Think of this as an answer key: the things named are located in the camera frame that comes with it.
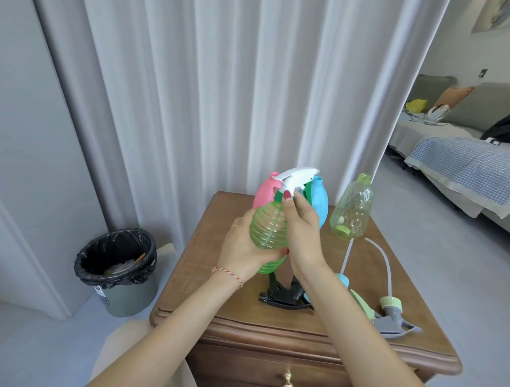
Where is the person's right hand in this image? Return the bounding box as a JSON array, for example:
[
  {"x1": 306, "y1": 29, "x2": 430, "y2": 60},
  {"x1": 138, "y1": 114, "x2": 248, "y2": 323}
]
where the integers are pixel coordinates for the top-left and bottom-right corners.
[{"x1": 281, "y1": 191, "x2": 330, "y2": 276}]

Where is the person's left hand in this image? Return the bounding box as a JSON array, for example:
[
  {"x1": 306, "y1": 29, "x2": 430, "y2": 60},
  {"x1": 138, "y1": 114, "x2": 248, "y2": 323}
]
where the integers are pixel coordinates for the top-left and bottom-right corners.
[{"x1": 213, "y1": 207, "x2": 290, "y2": 285}]

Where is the green ribbed spray bottle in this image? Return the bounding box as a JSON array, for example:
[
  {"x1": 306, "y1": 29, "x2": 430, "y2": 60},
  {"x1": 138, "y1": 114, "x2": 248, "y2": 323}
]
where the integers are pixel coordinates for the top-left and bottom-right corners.
[{"x1": 249, "y1": 198, "x2": 291, "y2": 276}]

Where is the white trigger spray head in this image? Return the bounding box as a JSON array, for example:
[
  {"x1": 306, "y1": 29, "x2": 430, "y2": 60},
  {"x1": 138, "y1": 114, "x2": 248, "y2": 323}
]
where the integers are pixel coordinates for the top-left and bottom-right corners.
[{"x1": 274, "y1": 167, "x2": 320, "y2": 204}]

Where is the person's right forearm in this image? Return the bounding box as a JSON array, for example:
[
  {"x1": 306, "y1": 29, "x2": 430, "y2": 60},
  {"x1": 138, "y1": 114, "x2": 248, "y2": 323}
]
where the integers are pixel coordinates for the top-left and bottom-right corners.
[{"x1": 292, "y1": 261, "x2": 425, "y2": 387}]

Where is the person's left forearm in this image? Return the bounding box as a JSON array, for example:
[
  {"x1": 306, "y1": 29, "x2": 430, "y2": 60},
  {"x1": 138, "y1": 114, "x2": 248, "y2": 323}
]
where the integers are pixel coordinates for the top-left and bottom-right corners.
[{"x1": 86, "y1": 269, "x2": 244, "y2": 387}]

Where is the pink plastic bottle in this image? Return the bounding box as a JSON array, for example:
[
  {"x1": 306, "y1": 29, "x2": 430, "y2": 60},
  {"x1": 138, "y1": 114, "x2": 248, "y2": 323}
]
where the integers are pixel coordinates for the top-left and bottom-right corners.
[{"x1": 253, "y1": 172, "x2": 284, "y2": 210}]

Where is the blue plastic bottle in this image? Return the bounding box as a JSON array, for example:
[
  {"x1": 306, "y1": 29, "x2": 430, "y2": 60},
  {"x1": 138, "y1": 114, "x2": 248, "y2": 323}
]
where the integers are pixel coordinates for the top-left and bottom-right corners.
[{"x1": 307, "y1": 176, "x2": 330, "y2": 229}]

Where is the black trigger spray head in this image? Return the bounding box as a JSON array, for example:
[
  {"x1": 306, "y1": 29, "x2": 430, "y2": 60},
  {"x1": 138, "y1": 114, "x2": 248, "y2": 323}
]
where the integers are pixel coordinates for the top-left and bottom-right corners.
[{"x1": 258, "y1": 273, "x2": 315, "y2": 312}]

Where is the brown wooden nightstand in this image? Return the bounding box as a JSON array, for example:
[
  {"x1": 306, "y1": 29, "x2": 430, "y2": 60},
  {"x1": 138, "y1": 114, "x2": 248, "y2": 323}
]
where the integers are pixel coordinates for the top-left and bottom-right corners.
[{"x1": 149, "y1": 191, "x2": 463, "y2": 387}]

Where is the clear yellow-green plastic bottle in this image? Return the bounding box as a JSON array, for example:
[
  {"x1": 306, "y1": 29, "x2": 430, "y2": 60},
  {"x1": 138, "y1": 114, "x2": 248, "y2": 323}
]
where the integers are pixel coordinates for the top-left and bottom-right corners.
[{"x1": 329, "y1": 173, "x2": 374, "y2": 241}]

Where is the blue-green trigger spray head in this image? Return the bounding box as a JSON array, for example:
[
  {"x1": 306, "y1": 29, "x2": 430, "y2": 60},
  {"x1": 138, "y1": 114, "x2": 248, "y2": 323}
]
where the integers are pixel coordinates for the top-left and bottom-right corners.
[{"x1": 335, "y1": 238, "x2": 377, "y2": 321}]

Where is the wooden nightstand drawer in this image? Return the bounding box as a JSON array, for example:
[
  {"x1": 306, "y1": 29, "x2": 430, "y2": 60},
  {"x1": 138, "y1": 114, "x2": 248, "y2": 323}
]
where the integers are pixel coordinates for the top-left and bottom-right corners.
[{"x1": 185, "y1": 342, "x2": 424, "y2": 387}]

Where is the white curtain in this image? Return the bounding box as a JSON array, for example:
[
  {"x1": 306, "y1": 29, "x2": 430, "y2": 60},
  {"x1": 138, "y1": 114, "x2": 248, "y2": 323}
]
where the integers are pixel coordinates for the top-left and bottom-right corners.
[{"x1": 34, "y1": 0, "x2": 451, "y2": 256}]

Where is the grey trigger spray head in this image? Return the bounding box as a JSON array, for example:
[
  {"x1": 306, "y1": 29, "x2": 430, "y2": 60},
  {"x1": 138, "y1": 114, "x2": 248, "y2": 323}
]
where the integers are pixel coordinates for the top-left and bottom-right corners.
[{"x1": 364, "y1": 237, "x2": 423, "y2": 339}]

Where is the grey sofa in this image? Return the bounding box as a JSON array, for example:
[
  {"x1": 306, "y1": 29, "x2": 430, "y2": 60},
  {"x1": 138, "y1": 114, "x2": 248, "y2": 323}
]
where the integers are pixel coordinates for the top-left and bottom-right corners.
[{"x1": 388, "y1": 75, "x2": 510, "y2": 234}]

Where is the grey trash bin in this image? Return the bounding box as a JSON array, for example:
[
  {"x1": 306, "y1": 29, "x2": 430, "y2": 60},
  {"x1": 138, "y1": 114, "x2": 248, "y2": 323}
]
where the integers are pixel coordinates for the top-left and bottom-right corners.
[{"x1": 74, "y1": 228, "x2": 159, "y2": 318}]

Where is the trash in bin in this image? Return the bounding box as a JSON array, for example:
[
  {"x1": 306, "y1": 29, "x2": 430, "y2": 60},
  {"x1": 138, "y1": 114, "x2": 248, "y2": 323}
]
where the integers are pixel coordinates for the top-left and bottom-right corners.
[{"x1": 104, "y1": 253, "x2": 146, "y2": 276}]

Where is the white crumpled bag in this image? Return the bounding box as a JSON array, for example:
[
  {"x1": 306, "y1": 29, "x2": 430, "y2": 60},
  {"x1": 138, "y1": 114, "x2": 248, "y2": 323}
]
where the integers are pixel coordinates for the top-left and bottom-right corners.
[{"x1": 427, "y1": 104, "x2": 451, "y2": 123}]

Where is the black bin bag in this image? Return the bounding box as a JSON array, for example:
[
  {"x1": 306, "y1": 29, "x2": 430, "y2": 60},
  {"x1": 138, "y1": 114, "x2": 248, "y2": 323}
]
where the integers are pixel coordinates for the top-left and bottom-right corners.
[{"x1": 74, "y1": 228, "x2": 158, "y2": 290}]

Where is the blue checked blanket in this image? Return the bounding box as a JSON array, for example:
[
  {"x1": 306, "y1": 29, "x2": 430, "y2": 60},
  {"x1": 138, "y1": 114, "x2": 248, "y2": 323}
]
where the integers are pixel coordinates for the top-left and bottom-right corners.
[{"x1": 404, "y1": 136, "x2": 510, "y2": 219}]

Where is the orange cushion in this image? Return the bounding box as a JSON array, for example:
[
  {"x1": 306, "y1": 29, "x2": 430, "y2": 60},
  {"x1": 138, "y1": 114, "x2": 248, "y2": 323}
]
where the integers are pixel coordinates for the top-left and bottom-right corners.
[{"x1": 432, "y1": 85, "x2": 477, "y2": 111}]

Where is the grey sofa cushion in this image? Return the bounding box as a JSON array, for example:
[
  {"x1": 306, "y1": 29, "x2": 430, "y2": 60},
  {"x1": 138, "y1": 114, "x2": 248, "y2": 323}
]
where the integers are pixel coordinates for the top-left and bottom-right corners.
[{"x1": 444, "y1": 82, "x2": 510, "y2": 132}]

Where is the red string bracelet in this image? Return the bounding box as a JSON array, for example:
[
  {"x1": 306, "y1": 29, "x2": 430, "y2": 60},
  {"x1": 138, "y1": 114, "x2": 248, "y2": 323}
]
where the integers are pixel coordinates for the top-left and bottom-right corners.
[{"x1": 211, "y1": 267, "x2": 244, "y2": 289}]

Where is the framed wall picture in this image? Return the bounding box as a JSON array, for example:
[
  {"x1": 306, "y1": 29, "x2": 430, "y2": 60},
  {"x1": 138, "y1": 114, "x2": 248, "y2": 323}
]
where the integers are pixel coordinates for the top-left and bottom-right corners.
[{"x1": 471, "y1": 0, "x2": 510, "y2": 34}]

